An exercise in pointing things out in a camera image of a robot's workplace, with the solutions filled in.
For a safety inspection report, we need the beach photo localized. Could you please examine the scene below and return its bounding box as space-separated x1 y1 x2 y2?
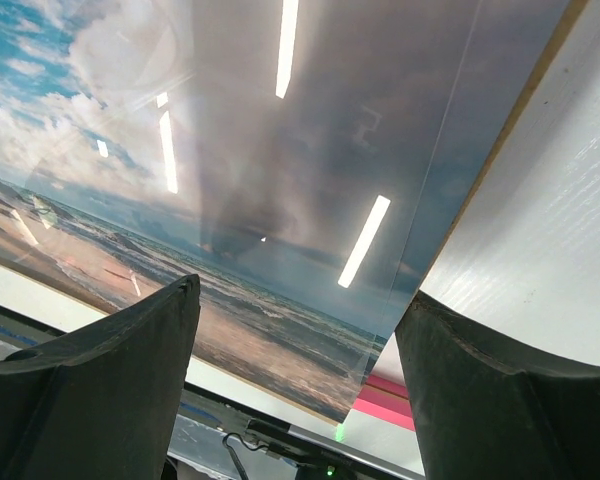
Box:
0 0 574 424

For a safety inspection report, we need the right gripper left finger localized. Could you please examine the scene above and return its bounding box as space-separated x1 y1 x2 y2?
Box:
0 275 200 479

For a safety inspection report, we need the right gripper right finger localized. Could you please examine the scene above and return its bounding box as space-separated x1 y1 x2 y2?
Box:
395 292 600 479

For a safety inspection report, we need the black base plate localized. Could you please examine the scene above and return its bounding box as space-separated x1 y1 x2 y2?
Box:
0 294 426 480

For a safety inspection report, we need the pink picture frame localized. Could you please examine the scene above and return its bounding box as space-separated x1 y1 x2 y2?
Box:
352 375 415 431

